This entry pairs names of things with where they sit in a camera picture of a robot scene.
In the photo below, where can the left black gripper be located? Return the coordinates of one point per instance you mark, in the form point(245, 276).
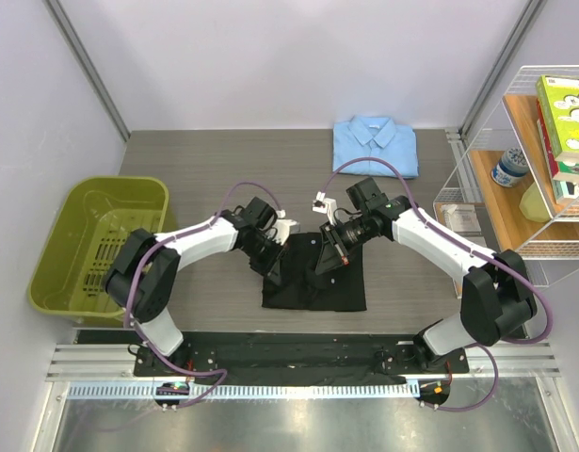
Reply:
point(272, 269)

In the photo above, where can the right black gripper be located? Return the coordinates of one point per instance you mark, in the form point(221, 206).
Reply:
point(334, 253)

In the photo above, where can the black long sleeve shirt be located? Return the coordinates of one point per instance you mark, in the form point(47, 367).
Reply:
point(340, 290)

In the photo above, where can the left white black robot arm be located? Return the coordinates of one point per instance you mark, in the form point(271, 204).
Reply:
point(142, 275)

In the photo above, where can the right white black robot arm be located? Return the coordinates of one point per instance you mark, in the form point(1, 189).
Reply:
point(495, 299)

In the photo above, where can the folded light blue shirt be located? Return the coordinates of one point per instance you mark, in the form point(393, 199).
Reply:
point(378, 137)

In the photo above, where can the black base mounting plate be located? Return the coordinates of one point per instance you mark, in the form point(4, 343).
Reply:
point(308, 359)

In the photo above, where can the paper booklet on lower shelf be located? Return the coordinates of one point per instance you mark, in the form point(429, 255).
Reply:
point(461, 218)

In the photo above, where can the olive green plastic basket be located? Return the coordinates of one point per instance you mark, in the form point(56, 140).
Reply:
point(92, 225)

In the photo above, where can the pale green plastic object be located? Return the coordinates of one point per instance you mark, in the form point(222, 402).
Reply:
point(532, 205)

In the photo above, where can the green book on top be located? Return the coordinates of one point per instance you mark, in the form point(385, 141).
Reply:
point(559, 104)

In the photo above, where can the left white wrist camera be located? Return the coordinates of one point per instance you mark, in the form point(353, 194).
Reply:
point(282, 228)

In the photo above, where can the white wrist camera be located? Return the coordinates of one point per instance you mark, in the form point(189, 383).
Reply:
point(282, 228)
point(326, 206)

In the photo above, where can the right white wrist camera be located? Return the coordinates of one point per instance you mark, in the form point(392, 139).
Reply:
point(326, 206)

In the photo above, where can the white wire shelf rack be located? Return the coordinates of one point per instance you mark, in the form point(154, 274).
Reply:
point(550, 250)

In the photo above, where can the slotted white cable duct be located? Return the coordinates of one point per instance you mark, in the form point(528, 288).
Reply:
point(169, 390)

